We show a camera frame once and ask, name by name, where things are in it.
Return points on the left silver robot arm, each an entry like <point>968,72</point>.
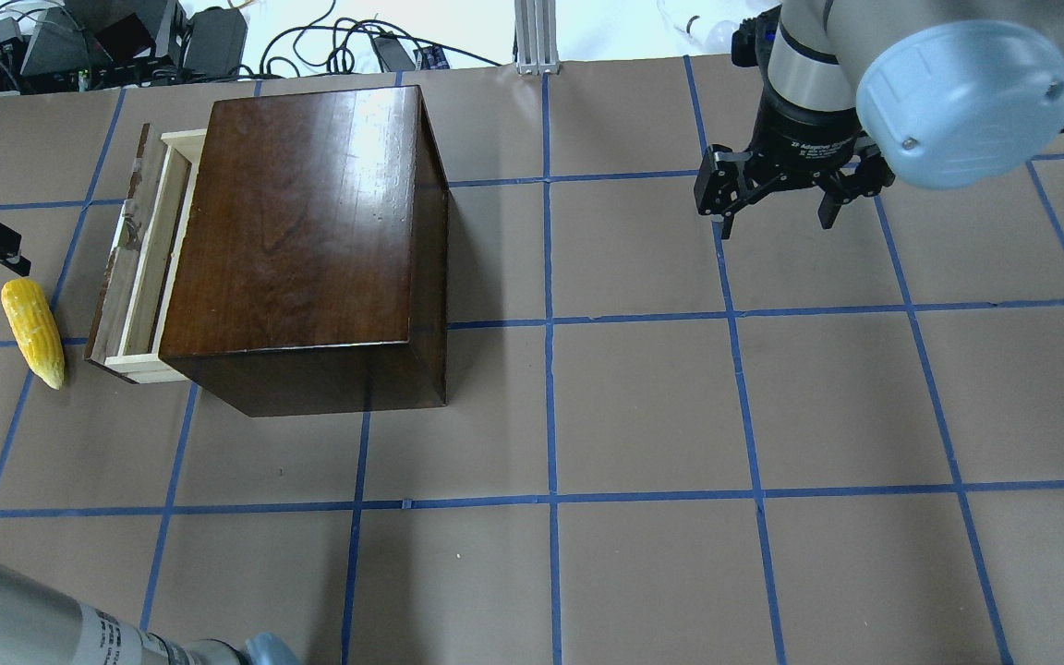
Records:
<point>39,624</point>

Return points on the wooden drawer with handle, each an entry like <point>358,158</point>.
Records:
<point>138,281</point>

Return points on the black power adapter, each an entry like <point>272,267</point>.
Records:
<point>392,53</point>

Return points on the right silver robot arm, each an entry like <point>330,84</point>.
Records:
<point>860,94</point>

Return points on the aluminium frame post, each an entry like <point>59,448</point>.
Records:
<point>535,35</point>

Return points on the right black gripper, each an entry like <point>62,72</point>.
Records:
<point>804,137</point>

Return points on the yellow corn cob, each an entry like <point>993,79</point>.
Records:
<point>35,331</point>

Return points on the dark wooden drawer cabinet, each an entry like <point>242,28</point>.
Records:
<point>312,276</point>

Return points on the white light bulb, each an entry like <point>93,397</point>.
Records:
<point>710,35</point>

